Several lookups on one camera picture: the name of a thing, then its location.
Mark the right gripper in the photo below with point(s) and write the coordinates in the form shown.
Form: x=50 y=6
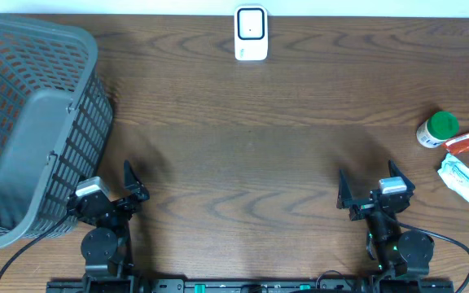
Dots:
x=345 y=198

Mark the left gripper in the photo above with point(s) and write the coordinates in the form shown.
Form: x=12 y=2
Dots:
x=138 y=194

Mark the white bottle green cap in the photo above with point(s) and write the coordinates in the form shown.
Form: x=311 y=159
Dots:
x=439 y=128

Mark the teal tissue packet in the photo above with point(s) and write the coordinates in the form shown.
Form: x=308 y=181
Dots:
x=455 y=174

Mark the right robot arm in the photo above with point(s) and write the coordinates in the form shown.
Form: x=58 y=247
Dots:
x=403 y=257

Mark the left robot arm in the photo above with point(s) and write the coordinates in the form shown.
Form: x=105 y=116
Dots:
x=107 y=248

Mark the white barcode scanner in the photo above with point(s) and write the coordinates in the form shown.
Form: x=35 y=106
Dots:
x=251 y=33

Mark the grey plastic shopping basket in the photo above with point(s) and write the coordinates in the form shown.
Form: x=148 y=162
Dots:
x=55 y=119

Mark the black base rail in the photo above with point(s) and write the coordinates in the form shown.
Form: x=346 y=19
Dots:
x=328 y=282

